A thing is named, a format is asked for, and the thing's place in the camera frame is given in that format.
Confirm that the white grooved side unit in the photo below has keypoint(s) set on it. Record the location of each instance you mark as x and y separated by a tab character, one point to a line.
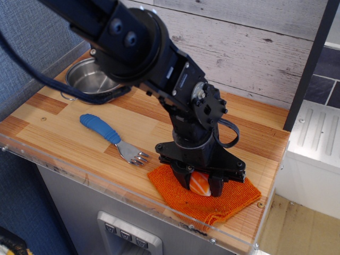
309	173

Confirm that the blue handled metal fork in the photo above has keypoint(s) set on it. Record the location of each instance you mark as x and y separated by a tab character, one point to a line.
128	152

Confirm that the dark metal frame post right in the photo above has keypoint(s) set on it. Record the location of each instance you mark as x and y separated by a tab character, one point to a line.
315	52

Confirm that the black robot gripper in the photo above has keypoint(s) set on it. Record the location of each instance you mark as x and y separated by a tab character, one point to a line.
208	157

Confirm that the grey cabinet with button panel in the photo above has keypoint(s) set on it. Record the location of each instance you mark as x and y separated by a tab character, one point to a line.
104	218

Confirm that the orange knitted cloth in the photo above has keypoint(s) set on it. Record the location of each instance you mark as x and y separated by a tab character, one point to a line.
237	199

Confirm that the small stainless steel pot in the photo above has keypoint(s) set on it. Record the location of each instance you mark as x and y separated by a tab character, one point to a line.
88	77

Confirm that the clear acrylic table guard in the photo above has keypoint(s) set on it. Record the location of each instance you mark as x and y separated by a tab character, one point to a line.
235	226

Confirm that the salmon nigiri sushi toy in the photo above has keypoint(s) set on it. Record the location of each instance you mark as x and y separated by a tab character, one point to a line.
199	184

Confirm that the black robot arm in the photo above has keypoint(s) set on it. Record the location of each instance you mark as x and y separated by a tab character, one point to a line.
133	48

